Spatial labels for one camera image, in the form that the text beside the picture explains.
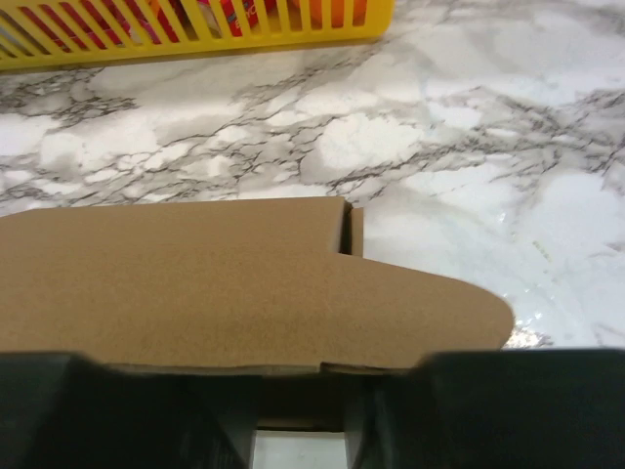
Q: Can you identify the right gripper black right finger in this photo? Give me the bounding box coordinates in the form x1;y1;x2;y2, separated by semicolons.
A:
345;349;624;468

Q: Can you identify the brown cardboard box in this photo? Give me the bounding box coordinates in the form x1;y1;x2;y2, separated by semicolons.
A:
1;196;514;432

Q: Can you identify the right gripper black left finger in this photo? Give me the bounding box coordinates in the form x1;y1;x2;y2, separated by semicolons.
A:
1;353;254;468

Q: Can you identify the yellow plastic shopping basket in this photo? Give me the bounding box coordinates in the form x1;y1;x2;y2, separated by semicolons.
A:
1;0;395;71

